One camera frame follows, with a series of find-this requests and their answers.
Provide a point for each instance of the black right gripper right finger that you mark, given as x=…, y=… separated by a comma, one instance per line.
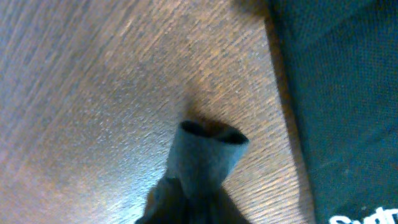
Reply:
x=211, y=204

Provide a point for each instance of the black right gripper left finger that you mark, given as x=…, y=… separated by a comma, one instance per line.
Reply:
x=168, y=205

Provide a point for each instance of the dark green Nike t-shirt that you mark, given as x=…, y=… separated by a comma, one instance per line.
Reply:
x=340, y=59

